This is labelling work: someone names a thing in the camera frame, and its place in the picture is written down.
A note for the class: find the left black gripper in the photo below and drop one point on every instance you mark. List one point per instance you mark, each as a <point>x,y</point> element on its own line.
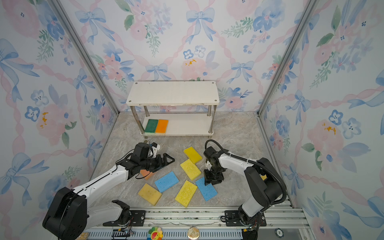
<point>161,164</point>

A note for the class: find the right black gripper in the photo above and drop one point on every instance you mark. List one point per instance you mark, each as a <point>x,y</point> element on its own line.
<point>208,179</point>

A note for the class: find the blue sponge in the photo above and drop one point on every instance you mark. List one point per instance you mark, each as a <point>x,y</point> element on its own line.
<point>166,182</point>
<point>207,191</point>

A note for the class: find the green scrub sponge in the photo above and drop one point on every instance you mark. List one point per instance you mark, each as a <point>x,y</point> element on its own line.
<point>151,126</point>

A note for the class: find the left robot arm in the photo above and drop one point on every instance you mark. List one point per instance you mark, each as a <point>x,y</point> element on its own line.
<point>71,211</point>

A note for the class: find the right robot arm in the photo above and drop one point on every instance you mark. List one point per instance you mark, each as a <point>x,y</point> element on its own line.
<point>266,185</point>

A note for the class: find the white two-tier shelf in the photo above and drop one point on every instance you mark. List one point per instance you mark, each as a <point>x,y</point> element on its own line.
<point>175,94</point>

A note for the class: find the yellow sponge middle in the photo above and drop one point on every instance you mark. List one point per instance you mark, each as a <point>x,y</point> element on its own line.
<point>190,169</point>

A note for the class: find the yellow sponge upper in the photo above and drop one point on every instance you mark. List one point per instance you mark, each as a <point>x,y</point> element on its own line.
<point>193,155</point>

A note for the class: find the peach pink sponge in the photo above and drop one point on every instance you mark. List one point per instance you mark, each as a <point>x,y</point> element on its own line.
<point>146,174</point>

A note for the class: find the yellow sponge bottom centre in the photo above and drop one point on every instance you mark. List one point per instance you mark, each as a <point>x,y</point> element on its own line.
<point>186,193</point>

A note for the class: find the yellow orange sponge bottom left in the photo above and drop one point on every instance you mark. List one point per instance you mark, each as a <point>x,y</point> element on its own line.
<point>150,194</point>

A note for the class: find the round gold badge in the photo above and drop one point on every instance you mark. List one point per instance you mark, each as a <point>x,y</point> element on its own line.
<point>193,233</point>

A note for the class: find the colourful round toy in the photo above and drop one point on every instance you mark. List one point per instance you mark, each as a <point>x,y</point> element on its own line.
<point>155,233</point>

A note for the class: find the round white dial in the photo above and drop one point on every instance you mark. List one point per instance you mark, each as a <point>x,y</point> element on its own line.
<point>279,233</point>

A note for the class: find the small yellow patterned card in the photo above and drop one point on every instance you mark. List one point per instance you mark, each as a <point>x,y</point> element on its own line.
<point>83,236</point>

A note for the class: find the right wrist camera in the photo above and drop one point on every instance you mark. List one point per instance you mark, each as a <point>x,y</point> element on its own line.
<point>208,165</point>

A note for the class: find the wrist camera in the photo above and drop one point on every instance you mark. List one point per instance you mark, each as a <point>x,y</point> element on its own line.
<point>154,149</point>
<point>208,165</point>

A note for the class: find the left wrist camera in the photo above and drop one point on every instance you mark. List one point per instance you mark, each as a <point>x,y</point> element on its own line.
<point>154,149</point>

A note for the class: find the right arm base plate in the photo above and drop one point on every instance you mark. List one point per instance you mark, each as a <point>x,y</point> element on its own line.
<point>240,219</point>

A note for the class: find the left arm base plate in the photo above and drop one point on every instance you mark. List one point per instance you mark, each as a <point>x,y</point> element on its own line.
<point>133,218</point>

